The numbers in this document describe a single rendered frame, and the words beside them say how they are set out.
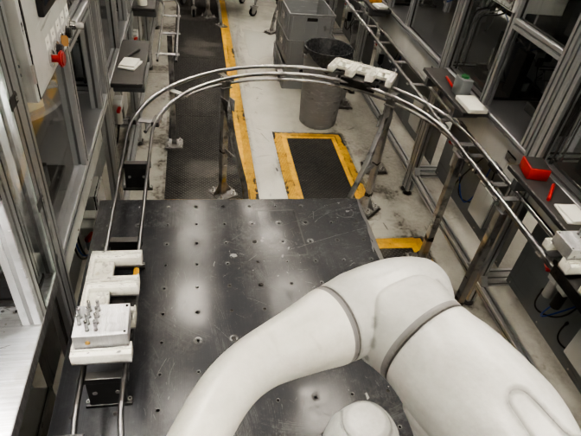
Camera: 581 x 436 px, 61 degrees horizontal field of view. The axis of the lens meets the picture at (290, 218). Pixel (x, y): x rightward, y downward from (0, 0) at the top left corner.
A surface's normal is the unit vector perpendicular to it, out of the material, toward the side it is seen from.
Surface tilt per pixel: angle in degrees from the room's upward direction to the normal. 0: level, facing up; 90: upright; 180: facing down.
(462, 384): 39
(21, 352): 0
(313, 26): 91
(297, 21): 91
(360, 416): 6
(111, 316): 0
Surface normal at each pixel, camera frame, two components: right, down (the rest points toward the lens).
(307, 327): 0.15, -0.51
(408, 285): 0.02, -0.85
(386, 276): 0.18, -0.74
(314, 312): -0.04, -0.70
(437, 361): -0.45, -0.43
